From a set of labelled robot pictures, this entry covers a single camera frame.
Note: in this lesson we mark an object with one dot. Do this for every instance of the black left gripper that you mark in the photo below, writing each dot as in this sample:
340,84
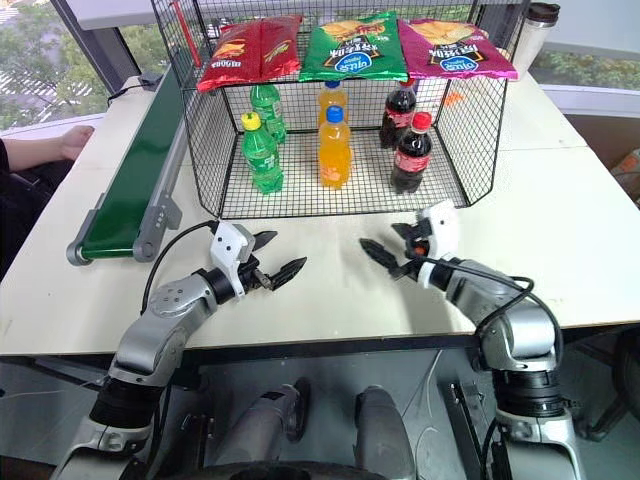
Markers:
254,274

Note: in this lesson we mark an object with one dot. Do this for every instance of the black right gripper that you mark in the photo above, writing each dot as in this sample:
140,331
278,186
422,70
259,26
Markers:
419,239

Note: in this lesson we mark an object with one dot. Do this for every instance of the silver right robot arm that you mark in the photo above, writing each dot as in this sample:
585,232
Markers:
520,340

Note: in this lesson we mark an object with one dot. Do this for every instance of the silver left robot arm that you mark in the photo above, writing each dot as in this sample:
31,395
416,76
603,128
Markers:
160,320

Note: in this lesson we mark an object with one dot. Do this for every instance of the green conveyor belt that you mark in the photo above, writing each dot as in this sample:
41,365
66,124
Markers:
135,170

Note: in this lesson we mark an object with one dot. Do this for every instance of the person's bare hand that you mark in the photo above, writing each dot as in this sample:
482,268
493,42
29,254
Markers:
75,141

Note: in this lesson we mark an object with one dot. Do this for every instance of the cola bottle red cap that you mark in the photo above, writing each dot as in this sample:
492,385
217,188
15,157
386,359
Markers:
411,155

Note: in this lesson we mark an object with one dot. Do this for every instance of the green soda bottle yellow cap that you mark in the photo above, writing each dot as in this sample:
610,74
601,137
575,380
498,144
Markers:
261,155

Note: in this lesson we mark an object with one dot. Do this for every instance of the orange soda bottle blue cap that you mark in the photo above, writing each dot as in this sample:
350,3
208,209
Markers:
335,152

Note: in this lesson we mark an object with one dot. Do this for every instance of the small orange object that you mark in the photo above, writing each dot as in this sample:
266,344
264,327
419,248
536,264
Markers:
454,99

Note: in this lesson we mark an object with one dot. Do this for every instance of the silver left robot leg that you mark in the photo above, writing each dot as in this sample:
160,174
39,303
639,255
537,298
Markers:
265,430

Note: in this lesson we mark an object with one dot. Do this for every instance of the silver robot leg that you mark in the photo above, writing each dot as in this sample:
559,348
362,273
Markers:
382,430
265,430

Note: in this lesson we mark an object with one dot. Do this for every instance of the silver right robot leg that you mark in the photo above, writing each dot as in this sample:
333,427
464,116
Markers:
382,430

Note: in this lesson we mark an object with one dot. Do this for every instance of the green chips bag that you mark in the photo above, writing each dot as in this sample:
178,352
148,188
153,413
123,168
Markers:
355,47

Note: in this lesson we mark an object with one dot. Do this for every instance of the red chips bag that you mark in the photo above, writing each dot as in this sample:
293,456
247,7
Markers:
250,52

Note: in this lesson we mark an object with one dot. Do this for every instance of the magenta chips bag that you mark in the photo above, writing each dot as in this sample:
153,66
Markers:
455,50

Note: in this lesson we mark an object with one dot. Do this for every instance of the small black device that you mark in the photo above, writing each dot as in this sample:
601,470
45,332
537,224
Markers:
149,78

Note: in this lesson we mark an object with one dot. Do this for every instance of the red pole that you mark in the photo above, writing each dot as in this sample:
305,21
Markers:
187,32

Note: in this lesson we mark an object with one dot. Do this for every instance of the white tumbler black lid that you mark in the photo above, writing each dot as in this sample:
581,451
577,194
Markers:
531,35

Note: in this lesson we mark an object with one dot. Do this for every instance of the person's dark sleeve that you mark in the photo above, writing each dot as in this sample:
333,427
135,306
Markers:
20,165

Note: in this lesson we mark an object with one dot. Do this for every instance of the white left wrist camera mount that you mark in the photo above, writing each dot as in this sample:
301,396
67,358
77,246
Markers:
228,250

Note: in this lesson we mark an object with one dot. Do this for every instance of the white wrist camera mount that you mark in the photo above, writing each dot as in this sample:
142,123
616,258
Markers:
443,226
228,250

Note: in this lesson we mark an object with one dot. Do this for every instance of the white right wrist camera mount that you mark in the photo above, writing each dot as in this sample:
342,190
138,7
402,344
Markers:
443,226

